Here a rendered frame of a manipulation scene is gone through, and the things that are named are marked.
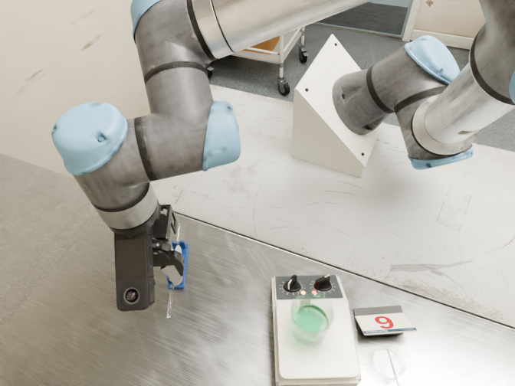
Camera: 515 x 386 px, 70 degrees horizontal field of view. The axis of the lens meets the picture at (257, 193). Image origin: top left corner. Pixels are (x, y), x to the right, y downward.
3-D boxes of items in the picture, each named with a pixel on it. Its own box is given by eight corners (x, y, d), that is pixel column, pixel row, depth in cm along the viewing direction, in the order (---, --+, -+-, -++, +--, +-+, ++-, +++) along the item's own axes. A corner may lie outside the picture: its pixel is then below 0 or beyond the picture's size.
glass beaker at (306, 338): (280, 334, 59) (280, 314, 52) (302, 302, 62) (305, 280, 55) (318, 361, 56) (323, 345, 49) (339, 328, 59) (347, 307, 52)
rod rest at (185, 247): (173, 246, 80) (170, 237, 77) (189, 246, 79) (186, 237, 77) (168, 289, 73) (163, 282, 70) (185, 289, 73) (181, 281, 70)
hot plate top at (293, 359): (275, 302, 62) (275, 300, 62) (346, 301, 62) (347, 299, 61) (279, 380, 55) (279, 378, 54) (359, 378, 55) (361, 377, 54)
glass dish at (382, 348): (384, 388, 61) (387, 385, 59) (362, 357, 64) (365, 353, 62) (409, 371, 62) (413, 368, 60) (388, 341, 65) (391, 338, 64)
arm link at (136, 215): (144, 210, 44) (77, 214, 44) (154, 231, 47) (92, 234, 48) (153, 165, 48) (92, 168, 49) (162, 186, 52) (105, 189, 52)
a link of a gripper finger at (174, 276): (195, 257, 68) (177, 232, 61) (192, 288, 64) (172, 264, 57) (179, 260, 68) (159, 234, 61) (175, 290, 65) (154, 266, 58)
